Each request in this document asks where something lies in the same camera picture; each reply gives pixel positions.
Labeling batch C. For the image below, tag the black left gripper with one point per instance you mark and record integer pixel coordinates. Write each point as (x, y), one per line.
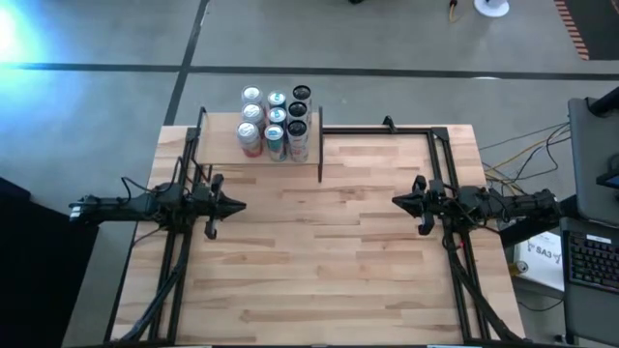
(205, 205)

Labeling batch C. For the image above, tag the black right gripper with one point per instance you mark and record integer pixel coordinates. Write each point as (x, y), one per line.
(440, 205)

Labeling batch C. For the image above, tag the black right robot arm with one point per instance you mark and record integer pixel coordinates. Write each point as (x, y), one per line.
(522, 205)

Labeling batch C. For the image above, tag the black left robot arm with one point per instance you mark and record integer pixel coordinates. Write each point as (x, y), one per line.
(116, 209)

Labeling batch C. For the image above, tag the wooden shelf with black sides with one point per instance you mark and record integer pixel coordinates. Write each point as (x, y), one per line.
(217, 145)

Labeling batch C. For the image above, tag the small silver roll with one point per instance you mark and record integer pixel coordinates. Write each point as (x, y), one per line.
(521, 267)

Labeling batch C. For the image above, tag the white printed box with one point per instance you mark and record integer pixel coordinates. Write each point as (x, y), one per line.
(544, 261)

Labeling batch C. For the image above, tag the grey flat panel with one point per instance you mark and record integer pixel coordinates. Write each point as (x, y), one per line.
(592, 159)

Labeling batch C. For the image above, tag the grey laptop backlit keyboard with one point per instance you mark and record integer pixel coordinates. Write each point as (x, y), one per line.
(592, 261)

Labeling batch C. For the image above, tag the white round base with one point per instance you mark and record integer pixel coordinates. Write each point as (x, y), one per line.
(491, 9)

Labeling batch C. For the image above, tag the black cabinet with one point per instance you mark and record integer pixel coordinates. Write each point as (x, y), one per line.
(34, 290)

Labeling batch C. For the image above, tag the black pole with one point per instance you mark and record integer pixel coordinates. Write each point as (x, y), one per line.
(607, 102)

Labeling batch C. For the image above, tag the dark mat red striped edge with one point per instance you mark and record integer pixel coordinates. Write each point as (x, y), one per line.
(599, 29)

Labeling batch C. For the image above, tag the black aluminium table frame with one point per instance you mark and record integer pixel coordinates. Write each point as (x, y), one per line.
(377, 130)

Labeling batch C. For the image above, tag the small black bracket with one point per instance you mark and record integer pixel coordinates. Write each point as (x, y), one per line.
(388, 122)

